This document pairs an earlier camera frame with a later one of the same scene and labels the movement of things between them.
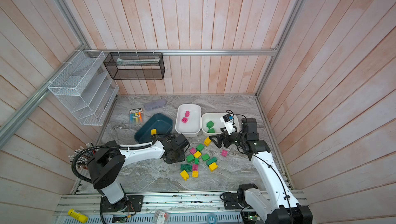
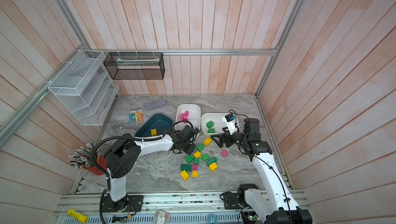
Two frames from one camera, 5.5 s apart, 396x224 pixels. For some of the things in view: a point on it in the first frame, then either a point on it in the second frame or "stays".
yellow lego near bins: (207, 141) stays
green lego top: (210, 124) stays
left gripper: (182, 158) → (192, 148)
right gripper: (220, 138) stays
